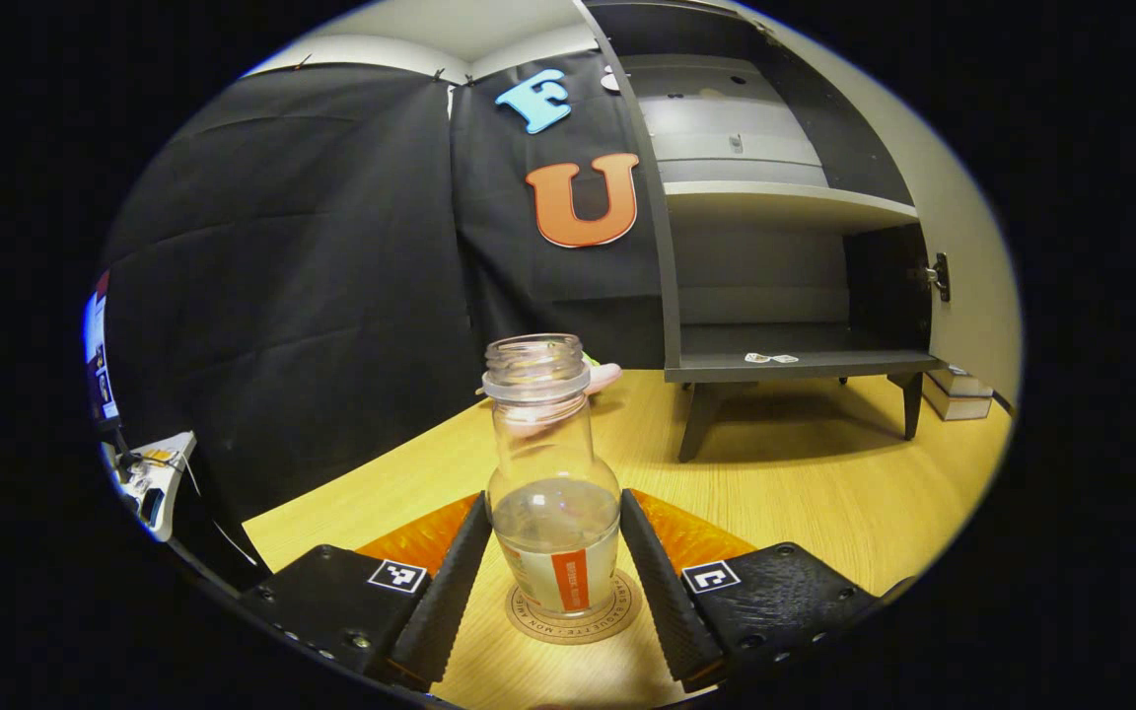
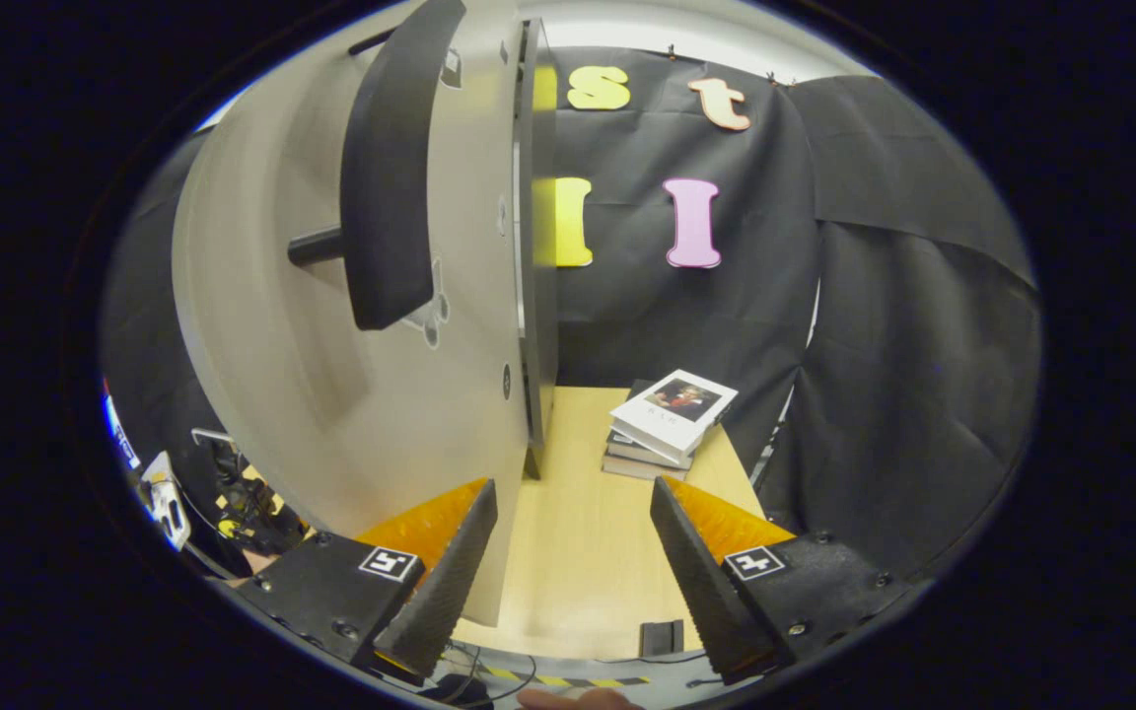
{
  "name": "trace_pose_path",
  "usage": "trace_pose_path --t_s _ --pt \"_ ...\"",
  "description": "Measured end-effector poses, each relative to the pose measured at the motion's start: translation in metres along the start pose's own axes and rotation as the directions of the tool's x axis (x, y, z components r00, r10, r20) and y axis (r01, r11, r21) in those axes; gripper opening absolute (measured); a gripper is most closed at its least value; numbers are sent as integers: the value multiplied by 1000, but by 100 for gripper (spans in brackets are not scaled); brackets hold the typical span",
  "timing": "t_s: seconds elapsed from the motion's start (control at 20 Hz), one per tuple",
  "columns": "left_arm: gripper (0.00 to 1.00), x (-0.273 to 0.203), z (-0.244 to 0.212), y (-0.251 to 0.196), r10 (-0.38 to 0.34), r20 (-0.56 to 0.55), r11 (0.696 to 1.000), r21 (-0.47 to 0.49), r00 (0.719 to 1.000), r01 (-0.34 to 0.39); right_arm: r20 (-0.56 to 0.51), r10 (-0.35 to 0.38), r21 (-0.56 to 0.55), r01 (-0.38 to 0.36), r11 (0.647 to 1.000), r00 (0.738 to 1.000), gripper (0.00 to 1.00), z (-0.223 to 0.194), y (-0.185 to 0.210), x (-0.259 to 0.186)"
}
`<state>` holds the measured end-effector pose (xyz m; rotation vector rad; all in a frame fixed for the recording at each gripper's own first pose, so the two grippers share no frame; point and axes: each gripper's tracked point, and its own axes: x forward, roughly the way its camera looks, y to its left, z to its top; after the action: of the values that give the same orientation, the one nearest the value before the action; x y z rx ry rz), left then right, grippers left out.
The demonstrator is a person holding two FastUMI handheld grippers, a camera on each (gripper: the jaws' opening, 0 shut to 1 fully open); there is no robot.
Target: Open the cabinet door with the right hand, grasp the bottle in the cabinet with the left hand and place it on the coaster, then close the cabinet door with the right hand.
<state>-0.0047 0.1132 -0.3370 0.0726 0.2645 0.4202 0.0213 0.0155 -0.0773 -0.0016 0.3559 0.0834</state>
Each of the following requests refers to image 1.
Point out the pink plush toy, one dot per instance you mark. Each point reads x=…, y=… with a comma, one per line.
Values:
x=605, y=377

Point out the beige cabinet door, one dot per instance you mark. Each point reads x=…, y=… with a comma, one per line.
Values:
x=972, y=296

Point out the round brown coaster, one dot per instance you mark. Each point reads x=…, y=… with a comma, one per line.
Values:
x=573, y=631

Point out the white electronic device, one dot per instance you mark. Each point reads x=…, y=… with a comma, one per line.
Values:
x=159, y=483

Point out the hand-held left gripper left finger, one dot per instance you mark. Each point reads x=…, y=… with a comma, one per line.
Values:
x=445, y=592

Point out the black backdrop cloth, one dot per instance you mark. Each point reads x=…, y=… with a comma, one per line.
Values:
x=312, y=296

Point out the stack of small white boxes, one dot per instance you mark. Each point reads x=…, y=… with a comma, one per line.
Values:
x=958, y=392

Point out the computer monitor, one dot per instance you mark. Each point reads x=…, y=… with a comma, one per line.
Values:
x=100, y=355

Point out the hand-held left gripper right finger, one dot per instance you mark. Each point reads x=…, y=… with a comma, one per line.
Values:
x=662, y=592

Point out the dark grey cabinet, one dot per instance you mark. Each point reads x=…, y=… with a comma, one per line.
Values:
x=785, y=271

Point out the metal door hinge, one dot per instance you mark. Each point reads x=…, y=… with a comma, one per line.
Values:
x=939, y=278

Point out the clear glass bottle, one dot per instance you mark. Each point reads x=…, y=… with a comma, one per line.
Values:
x=553, y=463

